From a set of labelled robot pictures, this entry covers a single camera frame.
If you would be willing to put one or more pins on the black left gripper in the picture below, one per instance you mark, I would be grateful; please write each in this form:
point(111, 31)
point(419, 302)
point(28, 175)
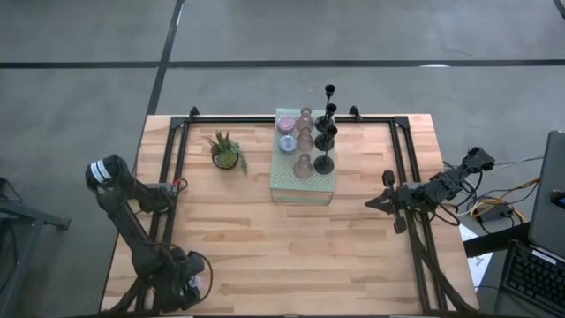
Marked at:
point(172, 278)

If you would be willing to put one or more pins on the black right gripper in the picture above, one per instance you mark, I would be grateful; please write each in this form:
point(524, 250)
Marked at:
point(406, 199)

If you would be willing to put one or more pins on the black metal candlestick holder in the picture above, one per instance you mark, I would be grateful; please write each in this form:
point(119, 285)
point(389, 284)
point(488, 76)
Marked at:
point(324, 123)
point(324, 164)
point(324, 142)

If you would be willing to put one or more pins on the pink patterned ceramic candle bowl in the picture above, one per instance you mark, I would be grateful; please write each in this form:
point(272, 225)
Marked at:
point(286, 124)

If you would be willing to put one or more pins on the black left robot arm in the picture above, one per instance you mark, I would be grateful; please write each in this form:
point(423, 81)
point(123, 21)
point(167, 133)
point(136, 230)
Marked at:
point(132, 229)

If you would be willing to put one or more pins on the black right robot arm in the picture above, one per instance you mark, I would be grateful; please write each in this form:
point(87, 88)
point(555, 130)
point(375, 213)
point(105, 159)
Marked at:
point(446, 183)

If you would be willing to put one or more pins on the green perforated metal shelf riser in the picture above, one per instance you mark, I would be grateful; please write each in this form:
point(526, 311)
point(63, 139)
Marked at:
point(304, 190)

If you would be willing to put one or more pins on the black power brick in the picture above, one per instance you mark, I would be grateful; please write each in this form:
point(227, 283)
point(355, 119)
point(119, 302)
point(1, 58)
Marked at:
point(493, 215)

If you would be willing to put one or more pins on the white paper sheet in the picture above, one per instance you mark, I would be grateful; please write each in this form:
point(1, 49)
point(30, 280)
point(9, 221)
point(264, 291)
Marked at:
point(479, 265)

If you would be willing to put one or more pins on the potted succulent plant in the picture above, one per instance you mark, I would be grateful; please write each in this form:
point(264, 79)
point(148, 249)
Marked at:
point(226, 159)

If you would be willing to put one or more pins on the large flat monitor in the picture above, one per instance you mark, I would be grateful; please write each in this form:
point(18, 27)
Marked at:
point(549, 212)

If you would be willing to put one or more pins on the black computer keyboard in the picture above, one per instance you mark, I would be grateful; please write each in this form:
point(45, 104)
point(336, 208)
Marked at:
point(534, 278)

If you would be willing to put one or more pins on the black metal stand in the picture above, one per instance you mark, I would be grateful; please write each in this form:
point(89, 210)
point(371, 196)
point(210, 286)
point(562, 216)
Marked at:
point(26, 212)

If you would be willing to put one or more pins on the black aluminium table frame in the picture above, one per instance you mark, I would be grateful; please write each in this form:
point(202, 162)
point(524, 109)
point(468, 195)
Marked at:
point(397, 141)

